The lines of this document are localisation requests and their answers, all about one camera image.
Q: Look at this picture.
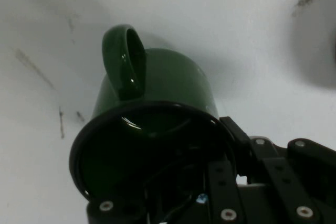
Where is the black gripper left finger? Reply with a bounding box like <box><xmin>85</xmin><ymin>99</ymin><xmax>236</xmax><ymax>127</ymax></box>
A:
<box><xmin>86</xmin><ymin>160</ymin><xmax>246</xmax><ymax>224</ymax></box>

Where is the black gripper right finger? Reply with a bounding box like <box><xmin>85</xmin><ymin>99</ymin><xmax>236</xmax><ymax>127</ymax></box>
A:
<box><xmin>219</xmin><ymin>115</ymin><xmax>336</xmax><ymax>224</ymax></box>

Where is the green enamel mug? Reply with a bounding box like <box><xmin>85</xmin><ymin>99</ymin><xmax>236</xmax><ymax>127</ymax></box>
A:
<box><xmin>68</xmin><ymin>23</ymin><xmax>237</xmax><ymax>209</ymax></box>

